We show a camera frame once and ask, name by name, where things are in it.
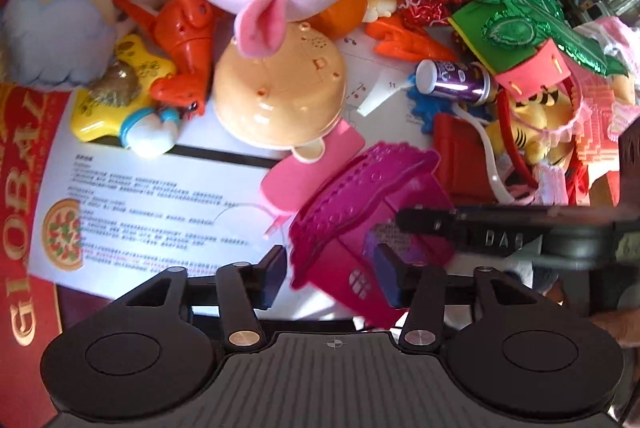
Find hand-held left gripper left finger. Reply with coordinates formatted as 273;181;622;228
125;245;289;354

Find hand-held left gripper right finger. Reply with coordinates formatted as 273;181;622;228
372;243;532;354

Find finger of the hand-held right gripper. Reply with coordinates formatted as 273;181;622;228
395;205;551;255

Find magenta toy house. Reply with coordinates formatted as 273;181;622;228
287;143;456;329

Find person's right hand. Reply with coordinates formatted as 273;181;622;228
585;308;640;350

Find red cloth bow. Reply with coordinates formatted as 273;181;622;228
565;153;596;207

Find white flexible hoop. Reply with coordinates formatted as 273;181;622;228
450;103;516;204

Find pink butterfly lace patch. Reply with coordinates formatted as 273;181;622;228
530;158;571;207

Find red plastic box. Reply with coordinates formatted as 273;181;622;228
432;113;501;204

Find thin red headband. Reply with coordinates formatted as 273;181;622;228
495;88;541;195

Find pink flat plastic piece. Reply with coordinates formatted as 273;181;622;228
260;121;366;239

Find yellow tiger plush toy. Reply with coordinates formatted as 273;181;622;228
487;88;576;164

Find pink honeycomb paper decoration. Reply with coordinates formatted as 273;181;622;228
570;78;640;169

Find blue plastic gear toy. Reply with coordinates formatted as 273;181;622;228
405;83;441;134

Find pizza print paper sheet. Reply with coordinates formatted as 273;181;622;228
27;128;351;309

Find purple drink can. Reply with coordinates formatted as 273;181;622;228
415;58;496;106

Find pink green foam craft bag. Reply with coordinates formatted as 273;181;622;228
447;0;581;102

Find white diagram paper sheet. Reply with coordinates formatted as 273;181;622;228
340;33;436;149

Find beige plastic toy bowl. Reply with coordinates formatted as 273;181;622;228
212;21;348;164

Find orange plastic claw toy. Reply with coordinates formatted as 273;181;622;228
365;16;458;62

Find green foil balloon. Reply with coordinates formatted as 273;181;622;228
480;0;631;79

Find yellow star toy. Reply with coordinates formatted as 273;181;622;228
70;33;183;159

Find yellow orange cartoon doll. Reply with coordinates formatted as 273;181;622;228
320;0;401;34

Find gold tinsel tuft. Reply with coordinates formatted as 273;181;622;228
92;61;143;109

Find orange plastic lobster toy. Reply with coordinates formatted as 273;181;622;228
110;0;218;119

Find red cardboard box gold lettering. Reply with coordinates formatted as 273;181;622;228
0;0;121;414

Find pastel foil balloon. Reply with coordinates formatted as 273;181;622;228
0;0;121;90

